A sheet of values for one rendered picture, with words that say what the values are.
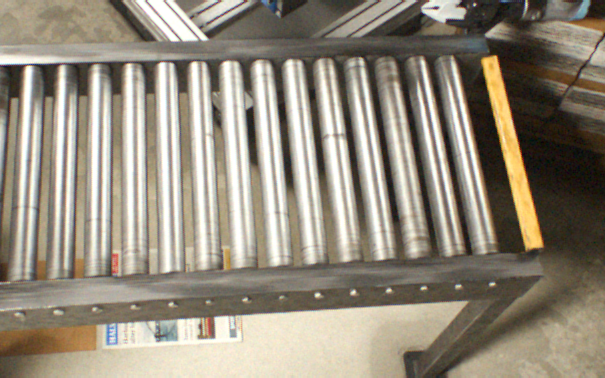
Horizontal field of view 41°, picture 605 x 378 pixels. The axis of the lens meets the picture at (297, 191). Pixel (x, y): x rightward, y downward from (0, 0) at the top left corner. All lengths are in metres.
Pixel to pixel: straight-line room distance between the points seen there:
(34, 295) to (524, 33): 1.37
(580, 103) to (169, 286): 1.41
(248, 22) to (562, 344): 1.30
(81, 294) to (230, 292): 0.25
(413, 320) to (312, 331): 0.29
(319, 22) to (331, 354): 0.98
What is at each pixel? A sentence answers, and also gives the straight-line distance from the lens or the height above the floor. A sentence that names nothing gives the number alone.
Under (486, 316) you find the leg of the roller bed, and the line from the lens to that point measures 1.74.
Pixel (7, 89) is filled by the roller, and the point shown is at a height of 0.79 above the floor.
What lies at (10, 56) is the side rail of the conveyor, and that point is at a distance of 1.69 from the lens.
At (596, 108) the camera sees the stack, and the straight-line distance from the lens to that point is 2.43.
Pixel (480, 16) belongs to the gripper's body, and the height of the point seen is 0.79.
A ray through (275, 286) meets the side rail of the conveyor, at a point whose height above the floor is 0.80.
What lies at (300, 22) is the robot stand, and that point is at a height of 0.21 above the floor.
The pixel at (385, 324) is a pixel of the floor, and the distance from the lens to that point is 2.28.
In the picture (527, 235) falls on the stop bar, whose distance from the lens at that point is 1.54.
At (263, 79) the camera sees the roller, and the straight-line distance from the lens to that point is 1.62.
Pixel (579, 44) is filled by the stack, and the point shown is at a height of 0.54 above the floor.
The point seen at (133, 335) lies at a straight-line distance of 2.23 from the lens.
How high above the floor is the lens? 2.14
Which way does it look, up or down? 63 degrees down
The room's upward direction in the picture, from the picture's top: 12 degrees clockwise
